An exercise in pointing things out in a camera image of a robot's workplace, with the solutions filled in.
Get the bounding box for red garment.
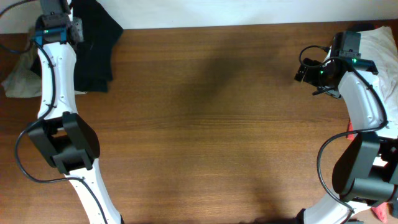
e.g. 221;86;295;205
346;120;387;223

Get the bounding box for black trousers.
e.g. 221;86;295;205
34;0;123;92

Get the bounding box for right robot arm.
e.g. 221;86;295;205
295;31;397;223

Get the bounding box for white folded garment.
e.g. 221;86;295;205
359;26;397;113

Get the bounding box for folded beige trousers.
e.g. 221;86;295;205
1;27;88;99

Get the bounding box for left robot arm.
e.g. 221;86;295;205
26;1;124;223

